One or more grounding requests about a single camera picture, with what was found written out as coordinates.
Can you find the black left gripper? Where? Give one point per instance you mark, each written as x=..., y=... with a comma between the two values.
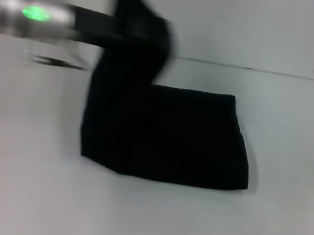
x=96, y=27

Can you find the black T-shirt with FREE print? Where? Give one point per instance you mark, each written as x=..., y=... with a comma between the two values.
x=158, y=130

